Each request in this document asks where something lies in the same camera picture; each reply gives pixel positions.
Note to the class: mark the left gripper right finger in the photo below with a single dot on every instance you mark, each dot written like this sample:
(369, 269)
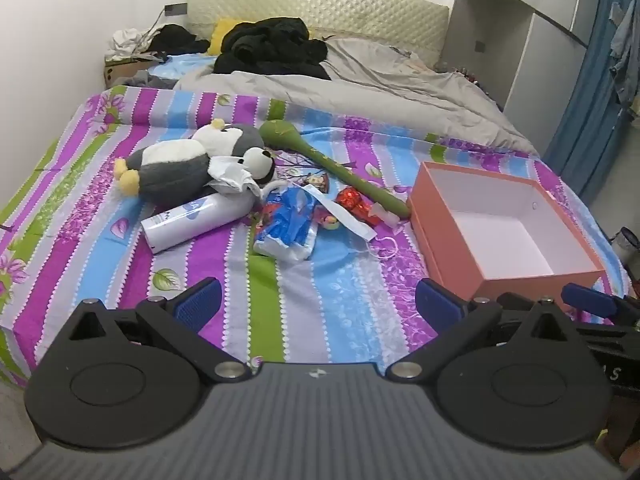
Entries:
(461, 326)

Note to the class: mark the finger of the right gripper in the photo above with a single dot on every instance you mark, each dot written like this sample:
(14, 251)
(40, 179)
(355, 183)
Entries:
(599, 303)

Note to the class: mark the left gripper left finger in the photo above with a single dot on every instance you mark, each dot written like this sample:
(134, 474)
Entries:
(175, 326)

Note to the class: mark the clear plastic wrapper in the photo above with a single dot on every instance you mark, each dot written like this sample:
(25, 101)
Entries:
(390, 219)

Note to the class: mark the blue plastic snack bag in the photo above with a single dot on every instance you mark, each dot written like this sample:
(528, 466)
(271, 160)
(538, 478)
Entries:
(286, 229)

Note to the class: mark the small panda plush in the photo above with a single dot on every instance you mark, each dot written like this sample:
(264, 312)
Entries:
(248, 173)

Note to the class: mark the red foil candy wrapper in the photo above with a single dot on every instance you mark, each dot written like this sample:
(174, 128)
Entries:
(350, 199)

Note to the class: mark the blue face mask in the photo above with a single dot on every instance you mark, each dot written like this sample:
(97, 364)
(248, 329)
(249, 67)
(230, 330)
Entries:
(349, 221)

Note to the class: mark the brown cartoon candy wrapper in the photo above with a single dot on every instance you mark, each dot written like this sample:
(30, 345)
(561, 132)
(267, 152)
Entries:
(319, 180)

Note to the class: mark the small trash bin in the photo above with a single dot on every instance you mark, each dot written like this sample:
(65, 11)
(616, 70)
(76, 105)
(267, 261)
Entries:
(625, 244)

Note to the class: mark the pink cardboard box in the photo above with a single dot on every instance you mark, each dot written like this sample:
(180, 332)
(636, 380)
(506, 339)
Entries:
(483, 234)

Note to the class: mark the white spray bottle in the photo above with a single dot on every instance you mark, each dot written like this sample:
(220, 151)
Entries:
(180, 224)

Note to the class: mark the striped colourful bed sheet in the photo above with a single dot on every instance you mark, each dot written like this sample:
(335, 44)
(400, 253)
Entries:
(69, 235)

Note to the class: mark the grey white penguin plush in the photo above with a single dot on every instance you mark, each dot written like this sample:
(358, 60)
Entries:
(172, 173)

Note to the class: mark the blue curtain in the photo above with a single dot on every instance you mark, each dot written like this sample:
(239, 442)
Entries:
(592, 129)

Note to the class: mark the green plush massage stick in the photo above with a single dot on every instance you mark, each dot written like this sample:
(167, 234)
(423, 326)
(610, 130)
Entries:
(282, 135)

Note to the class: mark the cardboard box bedside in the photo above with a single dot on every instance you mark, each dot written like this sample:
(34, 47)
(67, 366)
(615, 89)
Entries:
(123, 69)

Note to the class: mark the grey duvet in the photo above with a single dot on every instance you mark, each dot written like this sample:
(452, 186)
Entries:
(381, 83)

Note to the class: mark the hanging clothes rack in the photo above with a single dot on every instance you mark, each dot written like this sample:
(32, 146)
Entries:
(624, 54)

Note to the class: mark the white clothes heap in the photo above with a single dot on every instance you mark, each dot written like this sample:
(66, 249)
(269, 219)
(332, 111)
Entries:
(126, 43)

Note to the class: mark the yellow pillow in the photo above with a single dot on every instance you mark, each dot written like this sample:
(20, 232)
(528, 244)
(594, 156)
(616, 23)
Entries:
(218, 43)

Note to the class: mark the black clothes pile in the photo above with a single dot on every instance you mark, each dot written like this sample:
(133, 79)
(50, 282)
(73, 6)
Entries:
(274, 46)

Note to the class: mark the grey wardrobe cabinet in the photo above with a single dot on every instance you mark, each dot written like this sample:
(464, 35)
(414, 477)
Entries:
(527, 54)

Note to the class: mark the cream quilted headboard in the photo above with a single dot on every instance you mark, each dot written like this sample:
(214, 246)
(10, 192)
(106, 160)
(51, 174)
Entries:
(416, 25)

